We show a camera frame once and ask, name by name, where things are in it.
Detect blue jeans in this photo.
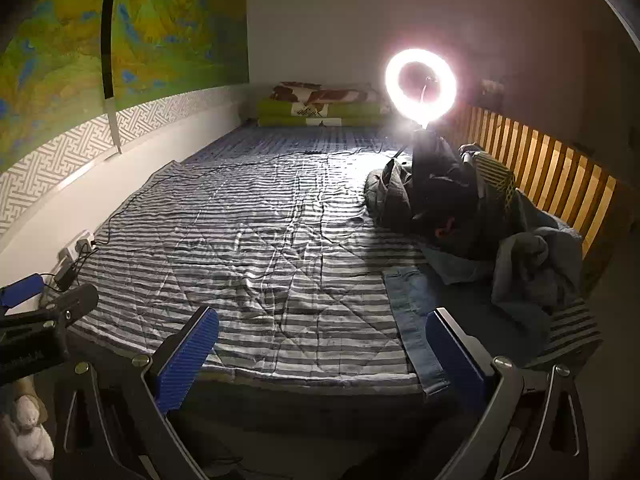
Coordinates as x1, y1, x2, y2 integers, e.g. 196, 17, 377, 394
382, 265, 551, 396

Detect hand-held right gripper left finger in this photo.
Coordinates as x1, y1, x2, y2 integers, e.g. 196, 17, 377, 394
50, 306, 221, 480

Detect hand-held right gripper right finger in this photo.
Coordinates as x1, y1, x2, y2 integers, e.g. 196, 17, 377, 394
426, 307, 591, 480

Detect black power adapter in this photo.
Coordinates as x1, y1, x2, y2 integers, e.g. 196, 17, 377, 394
52, 262, 78, 292

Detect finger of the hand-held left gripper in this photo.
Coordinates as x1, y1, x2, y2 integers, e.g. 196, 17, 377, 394
0, 272, 45, 310
0, 284, 99, 331

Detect green wall map poster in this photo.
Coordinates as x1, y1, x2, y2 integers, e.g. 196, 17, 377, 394
0, 0, 250, 173

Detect black and white hanging strip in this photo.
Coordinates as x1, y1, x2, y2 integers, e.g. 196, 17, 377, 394
100, 0, 123, 153

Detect white plush toy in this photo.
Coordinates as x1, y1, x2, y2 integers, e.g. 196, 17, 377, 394
10, 394, 55, 480

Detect black garment with yellow stripes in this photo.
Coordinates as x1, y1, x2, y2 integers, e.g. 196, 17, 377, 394
462, 150, 518, 211

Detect brown and white patterned pillow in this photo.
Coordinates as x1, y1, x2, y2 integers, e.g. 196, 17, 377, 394
270, 81, 386, 106

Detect dark clothes pile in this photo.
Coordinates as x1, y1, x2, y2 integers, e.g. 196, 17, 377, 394
445, 102, 621, 281

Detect ring light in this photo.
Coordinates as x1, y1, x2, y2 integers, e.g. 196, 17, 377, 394
384, 47, 458, 161

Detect green folded blanket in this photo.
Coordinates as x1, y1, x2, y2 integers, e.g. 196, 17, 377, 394
256, 97, 396, 128

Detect grey striped blanket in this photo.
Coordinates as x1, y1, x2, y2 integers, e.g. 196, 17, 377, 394
42, 125, 603, 391

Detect black jacket with orange mark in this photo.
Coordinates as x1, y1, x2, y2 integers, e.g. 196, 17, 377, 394
410, 130, 506, 261

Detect dark green jacket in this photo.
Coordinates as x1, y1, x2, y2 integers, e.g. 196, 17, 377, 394
365, 159, 421, 233

